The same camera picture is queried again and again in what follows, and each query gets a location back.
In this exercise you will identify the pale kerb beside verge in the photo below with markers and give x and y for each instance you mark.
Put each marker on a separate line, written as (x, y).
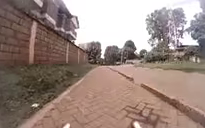
(50, 107)

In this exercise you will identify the grey-brown paved road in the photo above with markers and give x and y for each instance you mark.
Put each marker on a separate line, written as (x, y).
(186, 85)

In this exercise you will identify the red brick path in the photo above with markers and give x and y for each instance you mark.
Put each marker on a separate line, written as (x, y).
(106, 100)

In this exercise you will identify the concrete kerb beside road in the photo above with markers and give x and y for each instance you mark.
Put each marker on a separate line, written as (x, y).
(166, 97)

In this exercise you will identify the tall thin-crowned trees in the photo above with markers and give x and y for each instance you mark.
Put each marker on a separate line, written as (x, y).
(166, 30)

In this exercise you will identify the low building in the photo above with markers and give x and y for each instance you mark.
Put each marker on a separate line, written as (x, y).
(186, 53)

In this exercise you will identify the robot's own part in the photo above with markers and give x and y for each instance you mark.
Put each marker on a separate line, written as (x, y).
(66, 125)
(136, 124)

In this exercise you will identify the white litter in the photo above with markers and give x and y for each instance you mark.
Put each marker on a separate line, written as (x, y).
(35, 105)

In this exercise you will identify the cluster of dark trees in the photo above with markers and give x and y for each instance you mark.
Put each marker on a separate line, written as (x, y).
(111, 55)

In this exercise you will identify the grass strip beyond road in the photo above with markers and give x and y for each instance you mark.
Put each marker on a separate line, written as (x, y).
(183, 67)

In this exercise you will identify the red brick wall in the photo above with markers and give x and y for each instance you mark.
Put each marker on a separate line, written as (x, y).
(46, 46)

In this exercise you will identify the weedy grass verge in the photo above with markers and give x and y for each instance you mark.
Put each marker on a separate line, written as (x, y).
(26, 86)

